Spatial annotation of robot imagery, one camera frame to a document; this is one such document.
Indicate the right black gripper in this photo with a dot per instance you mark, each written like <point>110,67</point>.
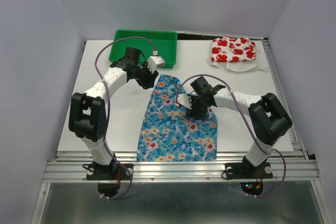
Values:
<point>192,113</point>

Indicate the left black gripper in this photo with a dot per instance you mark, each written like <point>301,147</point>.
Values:
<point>149,82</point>

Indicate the blue floral skirt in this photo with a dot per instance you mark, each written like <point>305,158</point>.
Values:
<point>168,135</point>

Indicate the red poppy white skirt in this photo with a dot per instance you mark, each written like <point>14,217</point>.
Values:
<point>229,49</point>

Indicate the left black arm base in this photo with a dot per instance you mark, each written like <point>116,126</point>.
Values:
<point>123,172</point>

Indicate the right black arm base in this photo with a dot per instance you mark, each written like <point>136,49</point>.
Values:
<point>246,171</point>

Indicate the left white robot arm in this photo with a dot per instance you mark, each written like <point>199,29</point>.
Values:
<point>89,111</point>

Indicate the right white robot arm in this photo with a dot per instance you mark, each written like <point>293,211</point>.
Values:
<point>265,117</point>

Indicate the green plastic tray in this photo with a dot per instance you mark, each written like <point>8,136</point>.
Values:
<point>165,42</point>

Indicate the white crumpled skirt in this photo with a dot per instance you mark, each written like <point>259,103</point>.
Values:
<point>260,63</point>

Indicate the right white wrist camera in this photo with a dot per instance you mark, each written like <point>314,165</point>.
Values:
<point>184,100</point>

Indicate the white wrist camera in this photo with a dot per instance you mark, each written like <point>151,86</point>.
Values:
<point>184,100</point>
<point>155,62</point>

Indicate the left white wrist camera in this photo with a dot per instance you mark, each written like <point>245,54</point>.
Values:
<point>155,62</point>

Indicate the aluminium rail frame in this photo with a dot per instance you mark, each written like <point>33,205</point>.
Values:
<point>177,192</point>

